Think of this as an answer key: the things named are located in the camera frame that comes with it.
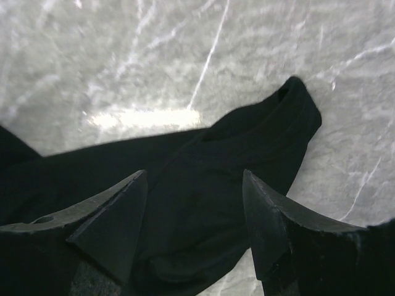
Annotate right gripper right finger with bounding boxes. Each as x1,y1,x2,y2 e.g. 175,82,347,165
243,171,394,296

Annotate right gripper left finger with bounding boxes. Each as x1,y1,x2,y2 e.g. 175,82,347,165
1,170,147,295

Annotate black floral t shirt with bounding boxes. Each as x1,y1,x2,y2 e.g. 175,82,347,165
1,76,322,295

